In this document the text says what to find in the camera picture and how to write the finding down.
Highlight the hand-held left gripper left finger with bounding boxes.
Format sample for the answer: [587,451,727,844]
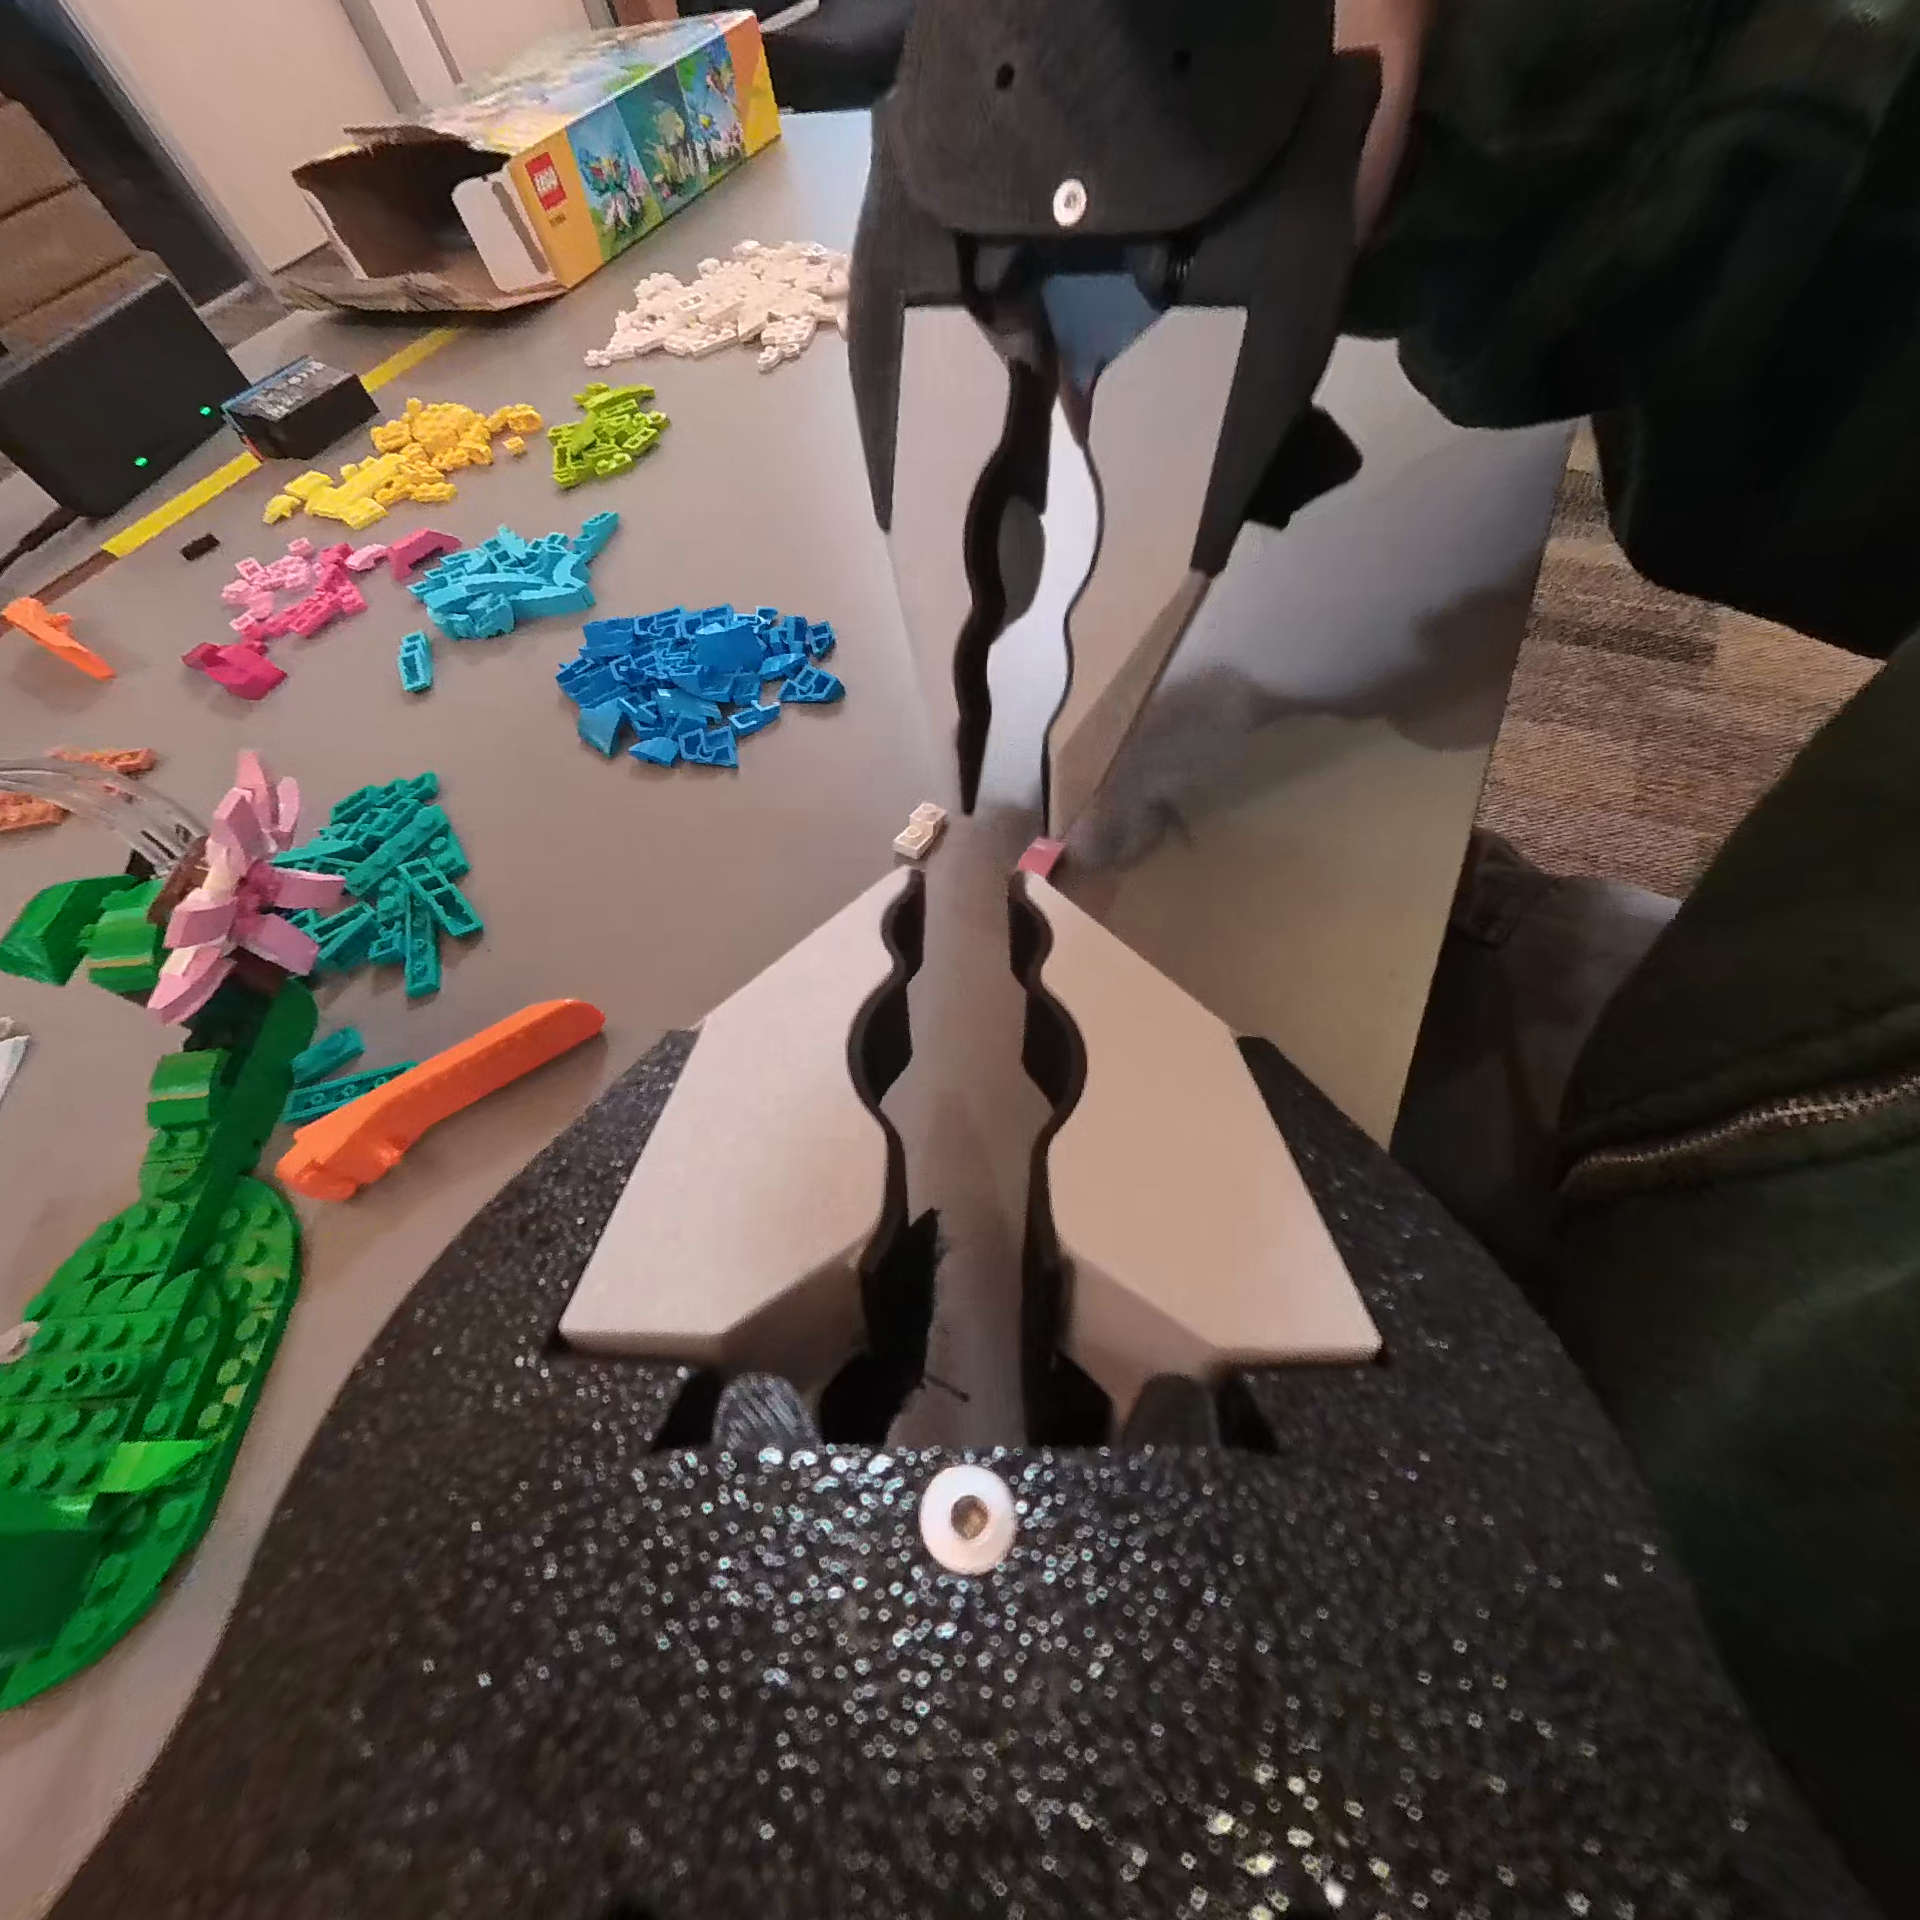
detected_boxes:
[557,872,938,1420]

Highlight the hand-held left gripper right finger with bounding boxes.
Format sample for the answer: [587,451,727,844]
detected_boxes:
[1006,872,1384,1430]

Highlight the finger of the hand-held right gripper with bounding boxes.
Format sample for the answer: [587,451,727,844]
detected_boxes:
[891,300,1055,822]
[1040,304,1256,846]

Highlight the person's right forearm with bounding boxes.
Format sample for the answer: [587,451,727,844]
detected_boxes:
[1351,0,1920,656]

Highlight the pile of white lego pieces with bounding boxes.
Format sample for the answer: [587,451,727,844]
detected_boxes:
[582,237,856,372]

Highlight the orange lego brick separator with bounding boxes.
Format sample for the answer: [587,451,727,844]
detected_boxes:
[277,997,607,1203]

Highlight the pile of lime lego pieces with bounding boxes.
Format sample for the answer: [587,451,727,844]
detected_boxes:
[545,381,671,491]

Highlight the pile of blue lego pieces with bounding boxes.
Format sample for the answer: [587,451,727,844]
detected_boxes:
[553,598,846,771]

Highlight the long teal lego plate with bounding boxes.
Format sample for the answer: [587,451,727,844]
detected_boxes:
[283,1061,417,1130]

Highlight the yellow lego set box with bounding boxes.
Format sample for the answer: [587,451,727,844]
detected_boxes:
[289,9,783,318]

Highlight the pile of cyan lego pieces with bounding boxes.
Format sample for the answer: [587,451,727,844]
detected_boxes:
[407,512,621,642]

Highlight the pile of teal lego pieces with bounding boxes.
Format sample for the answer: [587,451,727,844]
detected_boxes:
[277,771,491,1001]

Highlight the pile of yellow lego pieces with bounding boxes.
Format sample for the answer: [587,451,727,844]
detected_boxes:
[261,395,545,530]

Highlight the green lego plant pink flower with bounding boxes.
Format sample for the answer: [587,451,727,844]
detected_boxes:
[0,749,350,1715]

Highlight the pile of pink lego pieces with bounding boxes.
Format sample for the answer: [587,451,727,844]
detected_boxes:
[179,529,463,702]

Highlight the clear curved lego piece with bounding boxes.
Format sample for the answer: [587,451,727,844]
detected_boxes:
[0,757,201,882]

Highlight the flat orange lego pieces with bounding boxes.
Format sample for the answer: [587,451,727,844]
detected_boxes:
[0,742,160,837]

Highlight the orange lego wing piece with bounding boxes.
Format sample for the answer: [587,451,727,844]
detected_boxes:
[0,595,117,684]

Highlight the person's right hand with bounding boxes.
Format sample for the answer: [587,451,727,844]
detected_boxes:
[1339,0,1425,244]

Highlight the dark green jacket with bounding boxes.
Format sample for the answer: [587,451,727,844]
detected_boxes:
[1551,632,1920,1920]

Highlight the small black box blue label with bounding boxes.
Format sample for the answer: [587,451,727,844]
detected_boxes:
[218,355,381,461]

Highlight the large black box device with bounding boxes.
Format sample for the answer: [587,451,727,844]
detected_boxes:
[0,273,251,521]

